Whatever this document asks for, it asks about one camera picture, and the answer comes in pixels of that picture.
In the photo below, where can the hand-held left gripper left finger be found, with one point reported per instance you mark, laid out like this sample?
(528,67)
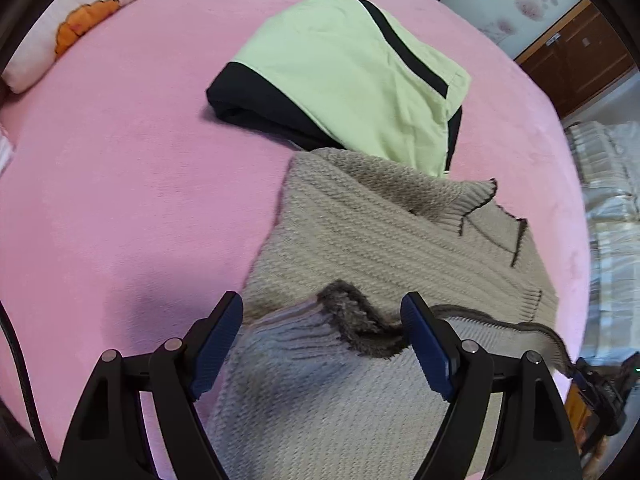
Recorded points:
(217,347)

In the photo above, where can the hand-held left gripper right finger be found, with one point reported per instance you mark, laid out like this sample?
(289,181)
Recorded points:
(427,347)

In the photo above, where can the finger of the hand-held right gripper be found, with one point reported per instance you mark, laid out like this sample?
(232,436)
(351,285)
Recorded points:
(602,397)

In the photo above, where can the grey knitted cardigan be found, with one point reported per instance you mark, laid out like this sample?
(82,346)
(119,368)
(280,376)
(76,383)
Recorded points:
(360,230)

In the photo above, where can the white lace covered furniture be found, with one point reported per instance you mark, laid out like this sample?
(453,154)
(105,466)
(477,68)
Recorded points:
(615,220)

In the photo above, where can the pink bed blanket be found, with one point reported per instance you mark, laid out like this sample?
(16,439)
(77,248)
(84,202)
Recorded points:
(125,185)

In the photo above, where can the green and black garment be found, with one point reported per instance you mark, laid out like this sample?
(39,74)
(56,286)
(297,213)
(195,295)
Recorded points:
(340,75)

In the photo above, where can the pink pillow with bag print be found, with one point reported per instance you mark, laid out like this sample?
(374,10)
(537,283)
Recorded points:
(5,150)

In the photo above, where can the brown wooden door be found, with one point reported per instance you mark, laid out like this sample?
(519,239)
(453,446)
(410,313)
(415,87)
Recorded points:
(575,60)

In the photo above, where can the pink pillow with orange print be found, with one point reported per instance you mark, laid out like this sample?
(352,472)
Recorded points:
(75,15)

